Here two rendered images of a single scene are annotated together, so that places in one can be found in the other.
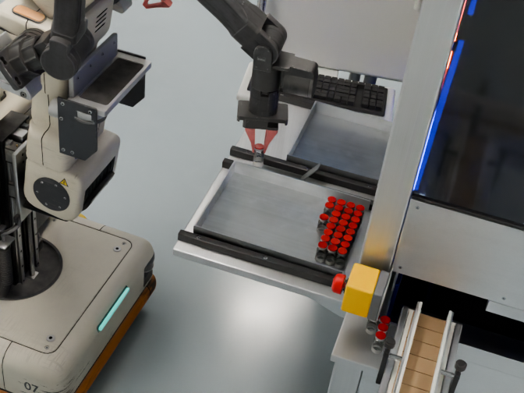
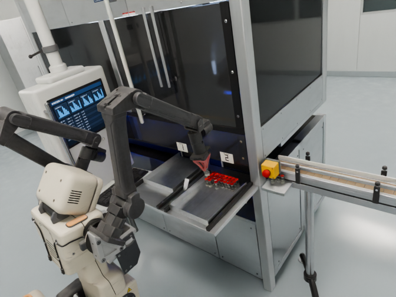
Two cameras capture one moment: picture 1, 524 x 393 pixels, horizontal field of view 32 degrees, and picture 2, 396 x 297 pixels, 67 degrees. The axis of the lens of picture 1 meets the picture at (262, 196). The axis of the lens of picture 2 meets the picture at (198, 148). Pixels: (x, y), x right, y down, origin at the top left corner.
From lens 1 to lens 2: 142 cm
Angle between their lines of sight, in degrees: 49
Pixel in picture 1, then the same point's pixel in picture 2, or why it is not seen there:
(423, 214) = (264, 129)
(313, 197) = (197, 188)
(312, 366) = (197, 268)
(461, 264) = (274, 137)
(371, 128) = (162, 169)
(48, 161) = (117, 289)
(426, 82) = (254, 80)
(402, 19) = not seen: hidden behind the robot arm
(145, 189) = not seen: outside the picture
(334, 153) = (172, 180)
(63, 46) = (137, 194)
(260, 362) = (189, 287)
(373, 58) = not seen: hidden behind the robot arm
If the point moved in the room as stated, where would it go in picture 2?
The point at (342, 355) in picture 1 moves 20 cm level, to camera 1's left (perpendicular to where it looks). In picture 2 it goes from (284, 191) to (275, 217)
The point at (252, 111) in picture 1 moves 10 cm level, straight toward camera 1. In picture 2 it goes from (201, 153) to (222, 154)
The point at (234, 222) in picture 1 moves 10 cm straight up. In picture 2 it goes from (204, 212) to (200, 196)
